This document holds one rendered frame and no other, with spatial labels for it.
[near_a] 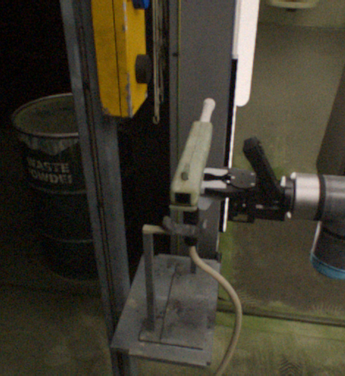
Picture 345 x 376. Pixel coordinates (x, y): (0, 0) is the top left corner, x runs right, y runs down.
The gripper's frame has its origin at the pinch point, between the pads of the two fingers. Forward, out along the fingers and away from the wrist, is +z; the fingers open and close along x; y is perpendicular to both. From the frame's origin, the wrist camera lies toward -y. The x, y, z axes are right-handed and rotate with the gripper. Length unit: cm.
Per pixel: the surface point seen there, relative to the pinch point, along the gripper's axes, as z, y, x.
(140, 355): 7.4, 36.1, -16.1
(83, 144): 19.4, -7.5, -3.4
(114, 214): 14.8, 8.5, -3.2
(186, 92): 6.8, -2.5, 46.6
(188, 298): -0.7, 35.1, 0.8
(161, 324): 4.3, 35.1, -7.9
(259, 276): -28, 110, 90
